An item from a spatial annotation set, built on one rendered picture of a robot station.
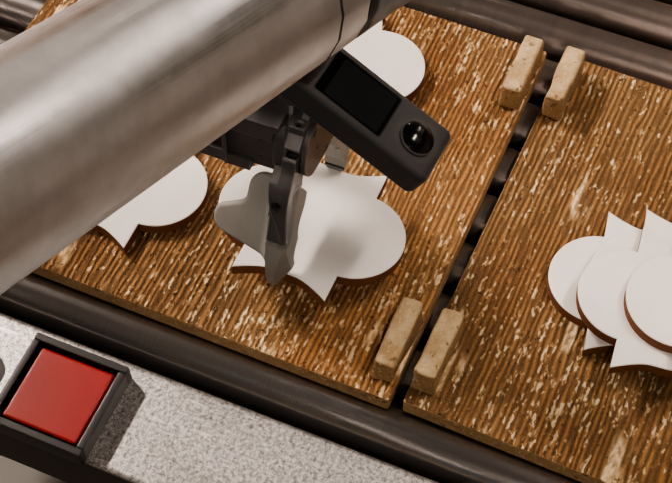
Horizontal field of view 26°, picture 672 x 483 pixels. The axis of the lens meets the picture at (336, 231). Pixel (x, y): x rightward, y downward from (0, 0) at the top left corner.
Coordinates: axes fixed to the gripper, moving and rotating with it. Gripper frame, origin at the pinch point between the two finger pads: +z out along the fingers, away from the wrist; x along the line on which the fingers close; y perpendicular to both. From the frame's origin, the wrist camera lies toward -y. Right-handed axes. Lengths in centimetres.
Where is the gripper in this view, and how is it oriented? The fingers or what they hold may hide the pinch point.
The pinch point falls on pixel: (313, 222)
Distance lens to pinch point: 106.7
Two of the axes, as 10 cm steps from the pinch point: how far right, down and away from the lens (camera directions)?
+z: -0.2, 6.0, 8.0
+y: -9.2, -3.2, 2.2
